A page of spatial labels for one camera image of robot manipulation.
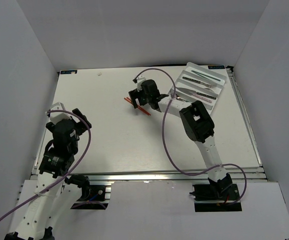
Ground orange chopstick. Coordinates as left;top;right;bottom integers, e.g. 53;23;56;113
126;97;151;116
123;97;150;117

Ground knife with dark handle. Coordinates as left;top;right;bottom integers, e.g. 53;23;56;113
176;87;217;100

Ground knife with pink handle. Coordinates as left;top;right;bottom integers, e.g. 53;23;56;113
185;92;212;104

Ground fork with dark handle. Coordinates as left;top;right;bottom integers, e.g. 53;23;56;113
182;76;211;87

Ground green chopstick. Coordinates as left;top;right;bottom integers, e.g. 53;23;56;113
204;73;221;82
191;70;218;81

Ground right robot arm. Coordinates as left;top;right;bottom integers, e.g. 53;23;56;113
128;79;233;200

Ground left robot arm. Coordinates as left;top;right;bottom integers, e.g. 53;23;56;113
5;102;92;240

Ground white divided cutlery tray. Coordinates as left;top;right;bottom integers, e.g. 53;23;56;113
169;62;229;113

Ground blue label sticker right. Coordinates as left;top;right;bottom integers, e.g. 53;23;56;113
207;65;226;70

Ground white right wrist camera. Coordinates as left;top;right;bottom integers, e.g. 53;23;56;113
132;76;147;92

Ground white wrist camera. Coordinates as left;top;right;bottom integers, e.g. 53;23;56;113
45;102;71;125
132;76;147;92

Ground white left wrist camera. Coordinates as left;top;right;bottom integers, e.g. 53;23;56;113
45;102;71;125

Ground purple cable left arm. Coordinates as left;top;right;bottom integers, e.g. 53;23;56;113
0;109;93;240

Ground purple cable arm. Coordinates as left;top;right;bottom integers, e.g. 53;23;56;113
0;109;93;240
132;68;247;205

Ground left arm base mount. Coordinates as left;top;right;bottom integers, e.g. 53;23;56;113
64;174;109;210

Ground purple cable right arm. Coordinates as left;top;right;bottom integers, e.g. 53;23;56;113
132;68;247;205

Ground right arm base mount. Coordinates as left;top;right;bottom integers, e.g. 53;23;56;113
189;184;242;213

